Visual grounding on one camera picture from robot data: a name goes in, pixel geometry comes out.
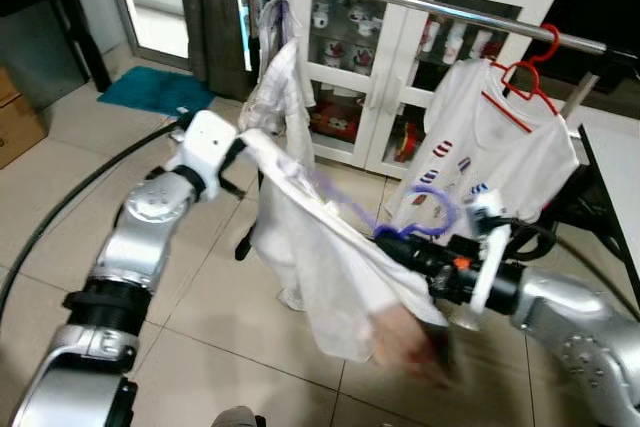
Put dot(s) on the plain white shirt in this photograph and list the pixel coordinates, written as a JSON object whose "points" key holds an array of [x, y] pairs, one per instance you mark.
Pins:
{"points": [[320, 267]]}

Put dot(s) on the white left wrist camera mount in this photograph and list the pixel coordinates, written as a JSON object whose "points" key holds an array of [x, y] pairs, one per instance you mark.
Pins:
{"points": [[205, 142]]}

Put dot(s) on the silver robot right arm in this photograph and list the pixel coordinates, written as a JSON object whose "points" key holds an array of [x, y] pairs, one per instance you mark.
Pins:
{"points": [[580, 327]]}

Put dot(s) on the dark grey curtain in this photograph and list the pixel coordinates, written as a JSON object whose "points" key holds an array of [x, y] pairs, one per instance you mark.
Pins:
{"points": [[210, 7]]}

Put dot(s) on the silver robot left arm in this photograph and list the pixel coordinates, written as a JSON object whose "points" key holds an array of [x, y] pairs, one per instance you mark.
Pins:
{"points": [[130, 237]]}

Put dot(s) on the brown cardboard box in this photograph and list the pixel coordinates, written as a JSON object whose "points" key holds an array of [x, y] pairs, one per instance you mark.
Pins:
{"points": [[18, 132]]}

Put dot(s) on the metal clothes rack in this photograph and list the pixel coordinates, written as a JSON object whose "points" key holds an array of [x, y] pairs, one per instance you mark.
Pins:
{"points": [[430, 6]]}

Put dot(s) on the white printed t-shirt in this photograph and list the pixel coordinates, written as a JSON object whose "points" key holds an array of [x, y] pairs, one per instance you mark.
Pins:
{"points": [[510, 162]]}

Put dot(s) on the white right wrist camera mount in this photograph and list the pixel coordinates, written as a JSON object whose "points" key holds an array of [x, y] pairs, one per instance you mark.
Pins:
{"points": [[492, 247]]}

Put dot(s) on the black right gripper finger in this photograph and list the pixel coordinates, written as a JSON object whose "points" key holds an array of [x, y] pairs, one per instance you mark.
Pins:
{"points": [[405, 237], [405, 255]]}

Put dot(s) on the red clothes hanger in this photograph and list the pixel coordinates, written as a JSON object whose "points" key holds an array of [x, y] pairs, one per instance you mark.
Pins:
{"points": [[508, 113]]}

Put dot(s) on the dark grey cabinet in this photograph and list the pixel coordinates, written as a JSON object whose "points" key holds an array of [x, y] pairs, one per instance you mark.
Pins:
{"points": [[40, 47]]}

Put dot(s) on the teal floor mat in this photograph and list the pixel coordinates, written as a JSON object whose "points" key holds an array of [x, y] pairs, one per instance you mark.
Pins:
{"points": [[150, 92]]}

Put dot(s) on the grey white checked shirt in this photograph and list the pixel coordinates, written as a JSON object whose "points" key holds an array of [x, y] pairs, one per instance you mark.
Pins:
{"points": [[285, 87]]}

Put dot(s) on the red gift box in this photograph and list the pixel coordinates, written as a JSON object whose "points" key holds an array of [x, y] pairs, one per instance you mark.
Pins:
{"points": [[336, 122]]}

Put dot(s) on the purple plastic clothes hanger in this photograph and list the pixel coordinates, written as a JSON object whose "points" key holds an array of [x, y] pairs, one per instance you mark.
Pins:
{"points": [[449, 209]]}

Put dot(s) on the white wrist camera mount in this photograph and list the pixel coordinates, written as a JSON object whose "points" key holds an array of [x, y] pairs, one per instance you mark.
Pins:
{"points": [[492, 247], [205, 142]]}

